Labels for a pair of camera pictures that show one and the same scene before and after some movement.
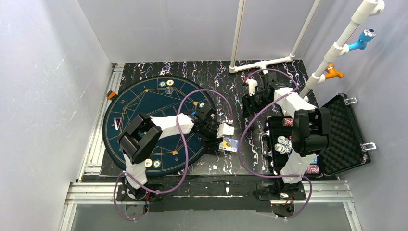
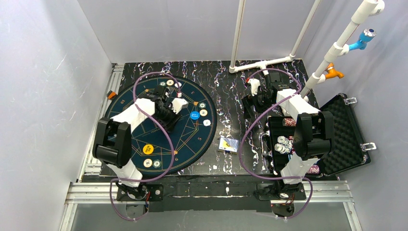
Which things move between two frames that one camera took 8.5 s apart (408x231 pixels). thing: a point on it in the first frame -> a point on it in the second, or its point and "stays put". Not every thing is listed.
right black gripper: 252,101 stays put
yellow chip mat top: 170,82 stays put
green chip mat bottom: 156,163 stays put
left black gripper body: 210,130 -> 172,119
